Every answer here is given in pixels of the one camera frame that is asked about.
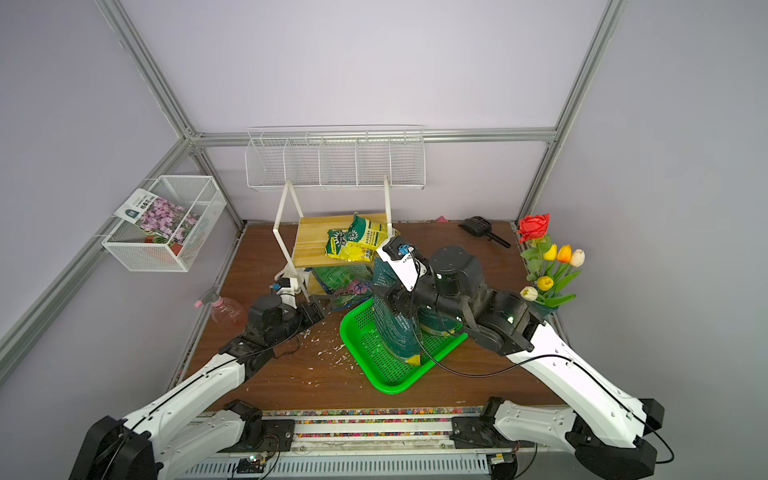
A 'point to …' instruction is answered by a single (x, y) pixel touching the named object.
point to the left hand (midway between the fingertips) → (329, 304)
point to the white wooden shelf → (302, 239)
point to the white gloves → (290, 271)
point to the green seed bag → (349, 285)
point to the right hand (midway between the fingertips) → (384, 271)
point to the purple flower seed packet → (157, 218)
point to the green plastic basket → (389, 371)
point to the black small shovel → (479, 226)
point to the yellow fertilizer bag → (360, 242)
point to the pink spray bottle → (225, 310)
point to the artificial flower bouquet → (549, 264)
